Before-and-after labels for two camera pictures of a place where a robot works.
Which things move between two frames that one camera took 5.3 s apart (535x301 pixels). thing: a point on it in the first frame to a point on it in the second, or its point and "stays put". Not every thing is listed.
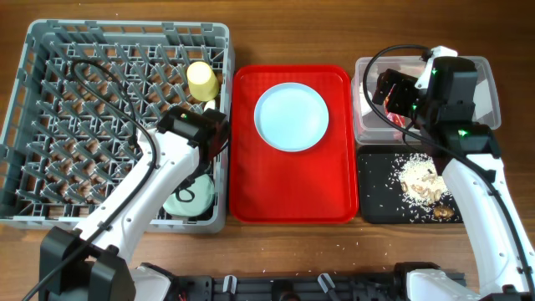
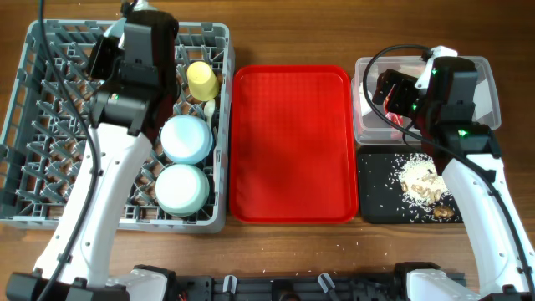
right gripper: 405,85 stays put
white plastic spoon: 210,104 stays put
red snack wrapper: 398,119 stays put
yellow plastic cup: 202,83 stays put
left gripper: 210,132 to 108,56
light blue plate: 291,117 to 116,29
